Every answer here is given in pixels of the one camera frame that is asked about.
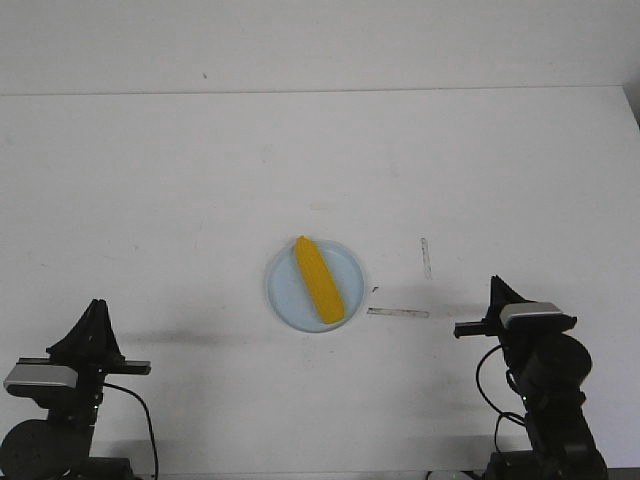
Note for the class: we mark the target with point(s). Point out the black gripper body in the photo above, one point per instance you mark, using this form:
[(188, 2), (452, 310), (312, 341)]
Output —
[(103, 360), (487, 326)]

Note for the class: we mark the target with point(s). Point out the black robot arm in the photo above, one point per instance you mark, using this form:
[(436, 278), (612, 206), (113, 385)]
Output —
[(58, 446), (545, 367)]

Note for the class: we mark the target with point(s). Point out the light blue plate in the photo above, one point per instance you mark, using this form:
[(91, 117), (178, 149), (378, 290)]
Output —
[(287, 295)]

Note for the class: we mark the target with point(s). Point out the horizontal tape strip on table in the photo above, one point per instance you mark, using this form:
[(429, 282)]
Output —
[(403, 313)]

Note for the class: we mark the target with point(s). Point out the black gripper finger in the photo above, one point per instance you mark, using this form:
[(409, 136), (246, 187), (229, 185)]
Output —
[(494, 305), (111, 346), (85, 339), (507, 302)]

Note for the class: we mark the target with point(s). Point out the yellow corn cob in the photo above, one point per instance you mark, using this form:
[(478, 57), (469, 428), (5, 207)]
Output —
[(319, 281)]

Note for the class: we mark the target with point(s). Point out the vertical tape strip on table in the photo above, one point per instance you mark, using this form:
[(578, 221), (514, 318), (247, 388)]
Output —
[(426, 258)]

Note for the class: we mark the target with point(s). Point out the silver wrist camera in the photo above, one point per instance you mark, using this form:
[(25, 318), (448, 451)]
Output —
[(535, 316)]

